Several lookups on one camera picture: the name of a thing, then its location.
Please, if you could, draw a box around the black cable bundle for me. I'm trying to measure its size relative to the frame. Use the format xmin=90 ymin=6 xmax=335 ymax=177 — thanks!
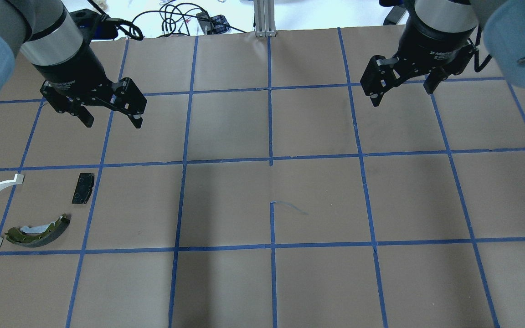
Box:
xmin=130 ymin=2 xmax=247 ymax=37

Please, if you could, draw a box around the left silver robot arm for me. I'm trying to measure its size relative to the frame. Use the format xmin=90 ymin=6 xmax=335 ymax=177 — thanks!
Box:
xmin=0 ymin=0 xmax=147 ymax=128

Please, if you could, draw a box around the aluminium frame post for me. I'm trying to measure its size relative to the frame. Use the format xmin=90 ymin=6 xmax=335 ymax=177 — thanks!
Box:
xmin=252 ymin=0 xmax=277 ymax=38

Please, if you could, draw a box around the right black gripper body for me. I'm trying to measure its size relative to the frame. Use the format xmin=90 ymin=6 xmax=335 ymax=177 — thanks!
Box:
xmin=398 ymin=13 xmax=478 ymax=77

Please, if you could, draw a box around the black brake pad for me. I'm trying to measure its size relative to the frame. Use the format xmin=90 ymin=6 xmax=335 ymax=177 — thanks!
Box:
xmin=71 ymin=172 xmax=95 ymax=204

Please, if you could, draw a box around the olive brake shoe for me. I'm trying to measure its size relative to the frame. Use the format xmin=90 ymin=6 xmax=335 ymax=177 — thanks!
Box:
xmin=5 ymin=214 xmax=71 ymax=248

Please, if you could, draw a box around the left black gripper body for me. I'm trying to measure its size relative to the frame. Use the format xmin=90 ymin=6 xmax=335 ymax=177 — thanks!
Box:
xmin=33 ymin=42 xmax=113 ymax=101

